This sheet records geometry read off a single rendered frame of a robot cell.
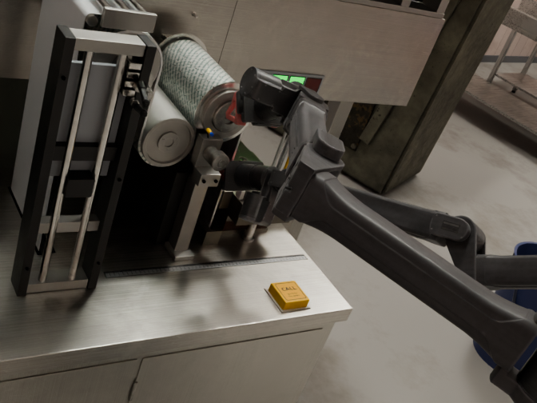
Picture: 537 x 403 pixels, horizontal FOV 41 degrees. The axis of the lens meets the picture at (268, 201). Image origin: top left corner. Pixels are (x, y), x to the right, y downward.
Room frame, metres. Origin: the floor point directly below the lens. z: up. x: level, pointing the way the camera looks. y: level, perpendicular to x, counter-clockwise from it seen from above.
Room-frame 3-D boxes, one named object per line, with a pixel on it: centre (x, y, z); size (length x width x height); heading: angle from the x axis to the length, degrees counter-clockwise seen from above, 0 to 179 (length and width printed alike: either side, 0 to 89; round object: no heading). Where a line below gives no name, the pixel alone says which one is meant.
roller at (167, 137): (1.45, 0.32, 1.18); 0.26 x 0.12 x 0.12; 41
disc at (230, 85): (1.44, 0.16, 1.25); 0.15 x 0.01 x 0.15; 131
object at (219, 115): (1.43, 0.15, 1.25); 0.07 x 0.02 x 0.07; 131
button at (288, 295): (1.36, -0.12, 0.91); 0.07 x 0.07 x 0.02; 41
